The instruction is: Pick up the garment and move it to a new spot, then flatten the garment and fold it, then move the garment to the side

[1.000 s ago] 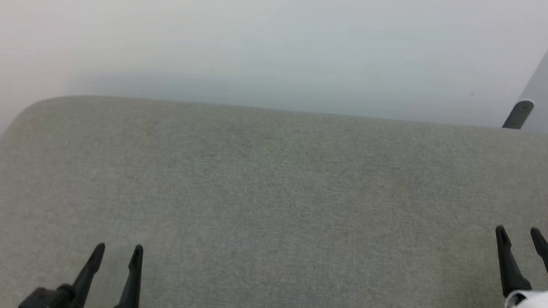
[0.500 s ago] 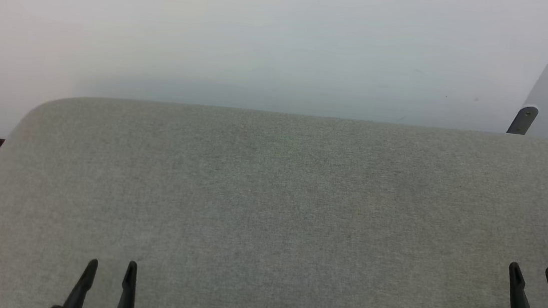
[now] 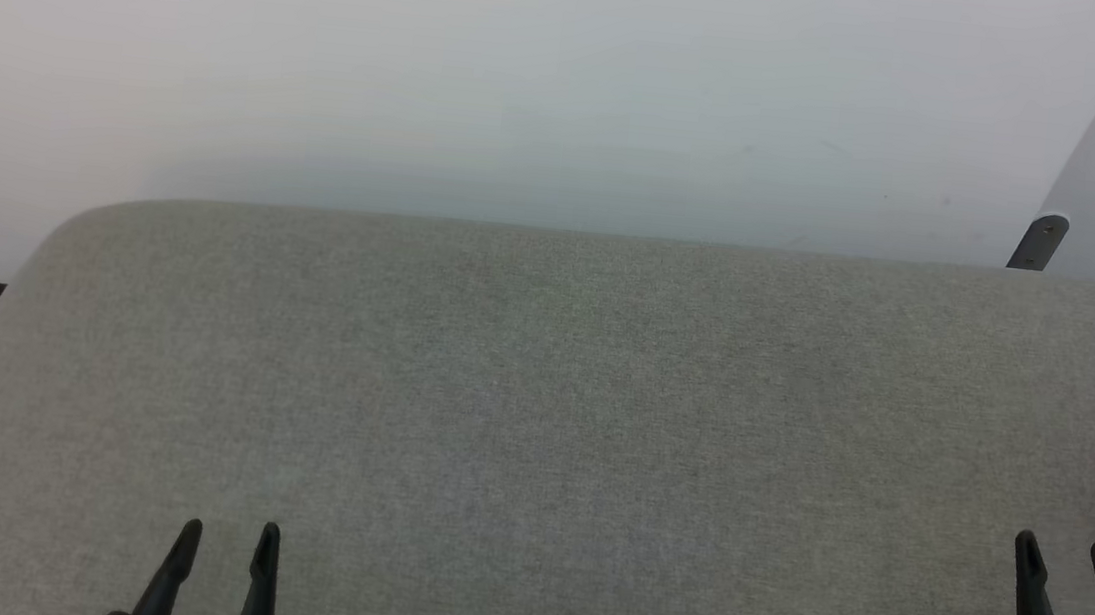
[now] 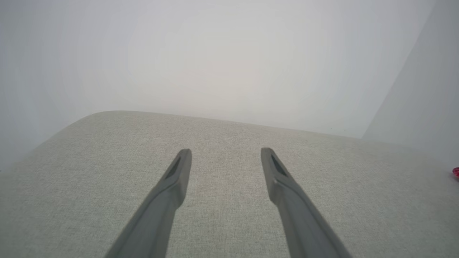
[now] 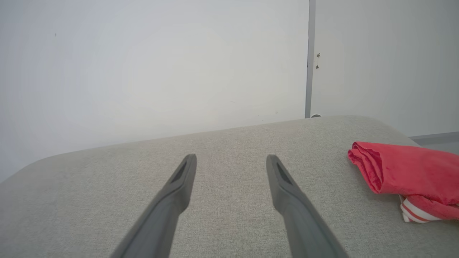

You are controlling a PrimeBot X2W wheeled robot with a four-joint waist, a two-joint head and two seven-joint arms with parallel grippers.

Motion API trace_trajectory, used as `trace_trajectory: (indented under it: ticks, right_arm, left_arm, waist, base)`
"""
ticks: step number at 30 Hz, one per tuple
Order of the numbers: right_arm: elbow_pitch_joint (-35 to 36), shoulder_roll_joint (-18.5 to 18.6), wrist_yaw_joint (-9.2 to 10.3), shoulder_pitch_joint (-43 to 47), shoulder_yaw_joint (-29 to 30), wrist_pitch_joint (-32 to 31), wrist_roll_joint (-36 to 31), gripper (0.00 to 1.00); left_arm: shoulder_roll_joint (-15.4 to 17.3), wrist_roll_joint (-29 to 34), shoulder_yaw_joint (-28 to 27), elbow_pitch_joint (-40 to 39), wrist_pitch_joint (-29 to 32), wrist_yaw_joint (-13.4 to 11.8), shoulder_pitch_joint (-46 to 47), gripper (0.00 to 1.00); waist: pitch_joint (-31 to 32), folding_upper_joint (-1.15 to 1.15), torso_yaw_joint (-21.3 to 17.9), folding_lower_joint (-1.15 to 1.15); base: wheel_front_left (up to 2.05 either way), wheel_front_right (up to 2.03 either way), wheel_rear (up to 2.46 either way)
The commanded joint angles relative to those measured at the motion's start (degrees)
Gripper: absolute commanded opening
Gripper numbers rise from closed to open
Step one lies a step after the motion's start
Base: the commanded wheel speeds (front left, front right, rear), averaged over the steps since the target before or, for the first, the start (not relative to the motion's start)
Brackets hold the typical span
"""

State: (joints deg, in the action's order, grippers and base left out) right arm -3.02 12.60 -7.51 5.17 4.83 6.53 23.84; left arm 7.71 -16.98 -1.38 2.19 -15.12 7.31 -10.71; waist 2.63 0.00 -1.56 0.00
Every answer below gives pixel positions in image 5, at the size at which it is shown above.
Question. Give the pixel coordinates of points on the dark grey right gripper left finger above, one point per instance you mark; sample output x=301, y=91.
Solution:
x=161, y=218

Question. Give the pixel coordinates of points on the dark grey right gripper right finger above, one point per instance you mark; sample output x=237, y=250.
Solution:
x=304, y=225

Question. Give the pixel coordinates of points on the red white-trimmed jersey shirt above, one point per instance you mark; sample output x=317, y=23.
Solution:
x=416, y=172

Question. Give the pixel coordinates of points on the grey fabric sofa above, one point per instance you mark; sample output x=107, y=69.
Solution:
x=233, y=143

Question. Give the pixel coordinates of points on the grey vertical wall trim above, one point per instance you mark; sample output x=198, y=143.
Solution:
x=310, y=57

